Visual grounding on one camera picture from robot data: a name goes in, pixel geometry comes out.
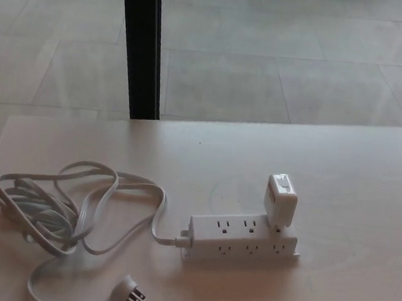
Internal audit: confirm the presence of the white wall charger adapter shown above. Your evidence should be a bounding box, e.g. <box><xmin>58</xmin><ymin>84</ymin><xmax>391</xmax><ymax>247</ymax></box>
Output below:
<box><xmin>260</xmin><ymin>171</ymin><xmax>300</xmax><ymax>234</ymax></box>

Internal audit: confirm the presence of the white angled three-prong plug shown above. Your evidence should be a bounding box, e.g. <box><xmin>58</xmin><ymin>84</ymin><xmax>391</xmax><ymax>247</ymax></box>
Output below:
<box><xmin>101</xmin><ymin>272</ymin><xmax>149</xmax><ymax>301</ymax></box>

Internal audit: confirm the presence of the white power strip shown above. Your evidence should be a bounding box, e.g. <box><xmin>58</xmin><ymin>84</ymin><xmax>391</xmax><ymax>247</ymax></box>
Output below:
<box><xmin>177</xmin><ymin>206</ymin><xmax>306</xmax><ymax>275</ymax></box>

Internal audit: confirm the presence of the black vertical post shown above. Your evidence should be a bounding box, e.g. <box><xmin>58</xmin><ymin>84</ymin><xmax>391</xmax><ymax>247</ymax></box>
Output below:
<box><xmin>107</xmin><ymin>0</ymin><xmax>173</xmax><ymax>122</ymax></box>

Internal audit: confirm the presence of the white flat power cord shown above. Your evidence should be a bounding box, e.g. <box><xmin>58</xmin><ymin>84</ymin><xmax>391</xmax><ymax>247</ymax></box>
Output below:
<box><xmin>0</xmin><ymin>152</ymin><xmax>200</xmax><ymax>301</ymax></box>

